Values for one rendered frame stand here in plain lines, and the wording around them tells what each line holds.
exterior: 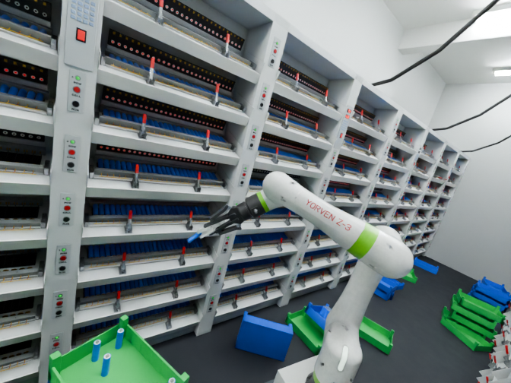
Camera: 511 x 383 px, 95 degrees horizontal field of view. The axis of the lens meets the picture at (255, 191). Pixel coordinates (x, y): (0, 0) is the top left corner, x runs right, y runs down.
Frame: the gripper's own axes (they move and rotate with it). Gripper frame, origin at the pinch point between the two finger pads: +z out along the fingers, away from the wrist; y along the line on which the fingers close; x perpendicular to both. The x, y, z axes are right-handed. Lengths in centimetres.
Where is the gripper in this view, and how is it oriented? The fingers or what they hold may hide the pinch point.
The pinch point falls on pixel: (206, 230)
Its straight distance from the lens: 102.5
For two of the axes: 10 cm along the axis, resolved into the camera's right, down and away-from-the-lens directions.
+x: -1.2, -3.3, 9.4
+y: 4.4, 8.3, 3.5
